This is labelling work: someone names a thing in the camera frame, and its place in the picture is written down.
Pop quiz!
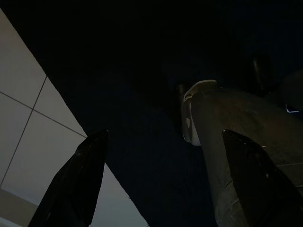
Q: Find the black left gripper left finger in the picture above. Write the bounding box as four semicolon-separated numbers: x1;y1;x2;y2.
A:
27;129;109;227

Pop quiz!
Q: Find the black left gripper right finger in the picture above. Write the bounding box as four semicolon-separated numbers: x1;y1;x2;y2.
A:
222;129;303;227

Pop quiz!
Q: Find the grey robot left leg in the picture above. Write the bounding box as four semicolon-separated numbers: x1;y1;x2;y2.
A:
181;79;303;227

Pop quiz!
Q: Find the black floor mat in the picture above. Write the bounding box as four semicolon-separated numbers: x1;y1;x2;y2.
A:
0;0;303;227

